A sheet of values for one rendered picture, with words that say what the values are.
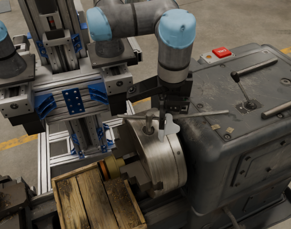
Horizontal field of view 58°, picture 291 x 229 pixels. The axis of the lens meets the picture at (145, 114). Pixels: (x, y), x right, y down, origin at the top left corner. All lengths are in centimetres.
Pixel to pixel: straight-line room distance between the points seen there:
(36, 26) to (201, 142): 102
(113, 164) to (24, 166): 168
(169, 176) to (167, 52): 45
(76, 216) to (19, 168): 148
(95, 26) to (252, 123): 57
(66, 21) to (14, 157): 154
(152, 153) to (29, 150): 192
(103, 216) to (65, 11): 97
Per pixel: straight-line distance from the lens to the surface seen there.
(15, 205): 109
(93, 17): 63
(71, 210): 116
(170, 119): 72
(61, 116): 156
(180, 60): 59
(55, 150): 227
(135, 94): 69
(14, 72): 139
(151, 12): 64
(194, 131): 87
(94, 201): 116
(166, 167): 87
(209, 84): 103
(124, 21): 63
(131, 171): 93
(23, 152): 266
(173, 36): 55
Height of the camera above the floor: 189
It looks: 45 degrees down
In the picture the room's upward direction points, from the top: 4 degrees counter-clockwise
